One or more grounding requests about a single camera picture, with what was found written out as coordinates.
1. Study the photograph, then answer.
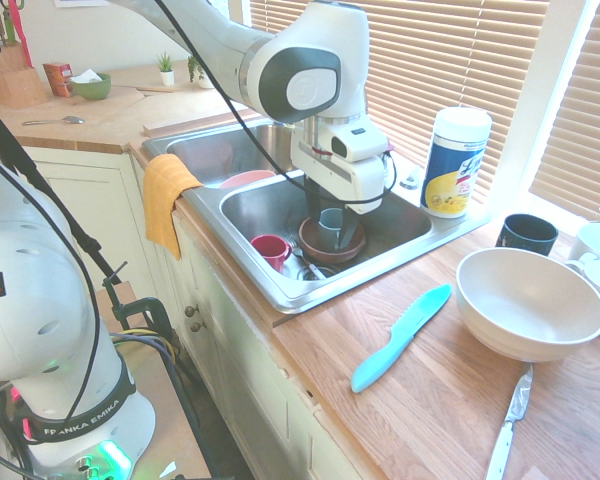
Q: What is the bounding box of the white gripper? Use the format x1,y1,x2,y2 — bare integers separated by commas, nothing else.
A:
290,139,387,251

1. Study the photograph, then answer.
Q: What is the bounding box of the teal plastic serrated knife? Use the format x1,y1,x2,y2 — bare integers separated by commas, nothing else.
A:
350,283,453,394

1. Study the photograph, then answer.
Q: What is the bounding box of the stainless steel double sink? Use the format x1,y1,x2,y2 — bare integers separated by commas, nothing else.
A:
140,117,491,315

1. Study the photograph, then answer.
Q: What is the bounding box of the white sink hole cap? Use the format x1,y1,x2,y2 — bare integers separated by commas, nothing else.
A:
398,166,424,192

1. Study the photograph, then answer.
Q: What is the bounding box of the steel knife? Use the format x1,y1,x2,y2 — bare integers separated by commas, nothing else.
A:
483,363,535,480

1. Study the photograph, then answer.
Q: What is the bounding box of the wooden knife block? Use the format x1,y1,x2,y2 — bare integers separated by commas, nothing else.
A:
0,42,49,109

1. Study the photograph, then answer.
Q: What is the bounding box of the grey mug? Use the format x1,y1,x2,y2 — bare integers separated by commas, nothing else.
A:
318,207,345,249

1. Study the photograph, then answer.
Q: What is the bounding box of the brown wooden bowl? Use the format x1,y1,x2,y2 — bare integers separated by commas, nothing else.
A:
298,215,367,265

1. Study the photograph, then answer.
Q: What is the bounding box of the steel utensil in drain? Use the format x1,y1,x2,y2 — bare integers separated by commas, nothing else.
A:
284,239,327,281

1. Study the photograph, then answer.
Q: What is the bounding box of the red mug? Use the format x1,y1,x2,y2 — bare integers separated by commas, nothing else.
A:
251,234,294,275

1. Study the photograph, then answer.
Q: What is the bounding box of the pink plastic bowl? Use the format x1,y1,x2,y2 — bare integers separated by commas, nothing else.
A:
219,169,277,190

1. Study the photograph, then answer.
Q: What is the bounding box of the disinfecting wipes canister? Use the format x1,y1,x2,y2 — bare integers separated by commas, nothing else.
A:
419,106,494,219

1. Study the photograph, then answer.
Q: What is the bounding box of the yellow dish cloth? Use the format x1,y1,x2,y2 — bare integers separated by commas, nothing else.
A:
142,153,205,261

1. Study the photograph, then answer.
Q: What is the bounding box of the beige slatted window blind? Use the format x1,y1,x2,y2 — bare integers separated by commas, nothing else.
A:
249,0,551,206
528,0,600,224

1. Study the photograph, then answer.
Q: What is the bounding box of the small potted plant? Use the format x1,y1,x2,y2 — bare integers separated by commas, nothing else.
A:
186,54,216,90
154,51,177,87

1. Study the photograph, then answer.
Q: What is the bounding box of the black mug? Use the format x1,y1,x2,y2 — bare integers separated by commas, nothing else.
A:
495,213,560,257

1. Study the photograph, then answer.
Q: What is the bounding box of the green metal clamp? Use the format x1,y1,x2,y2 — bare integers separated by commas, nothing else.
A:
102,260,182,362

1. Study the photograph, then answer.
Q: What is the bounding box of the large white bowl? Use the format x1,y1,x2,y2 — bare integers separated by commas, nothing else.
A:
454,247,600,363

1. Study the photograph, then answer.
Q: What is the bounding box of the green bowl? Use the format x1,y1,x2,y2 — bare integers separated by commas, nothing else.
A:
71,73,113,101

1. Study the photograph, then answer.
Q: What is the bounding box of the metal spoon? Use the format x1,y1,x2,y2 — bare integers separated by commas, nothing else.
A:
21,115,86,127

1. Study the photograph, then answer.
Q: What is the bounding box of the orange cardboard box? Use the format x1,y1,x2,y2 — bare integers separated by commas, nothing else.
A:
42,62,76,98

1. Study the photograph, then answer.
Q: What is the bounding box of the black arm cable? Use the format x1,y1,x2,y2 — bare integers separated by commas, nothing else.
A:
152,0,399,211

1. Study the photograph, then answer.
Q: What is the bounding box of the coloured wire bundle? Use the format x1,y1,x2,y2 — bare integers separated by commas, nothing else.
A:
108,327,182,374

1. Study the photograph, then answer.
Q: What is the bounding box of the black strap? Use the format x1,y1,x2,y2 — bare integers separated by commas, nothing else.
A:
0,93,129,314

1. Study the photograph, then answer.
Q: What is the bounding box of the pink handled knife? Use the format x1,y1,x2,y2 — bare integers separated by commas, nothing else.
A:
6,0,35,69

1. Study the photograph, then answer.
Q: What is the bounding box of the green handled knife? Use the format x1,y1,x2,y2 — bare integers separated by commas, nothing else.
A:
1,0,19,47

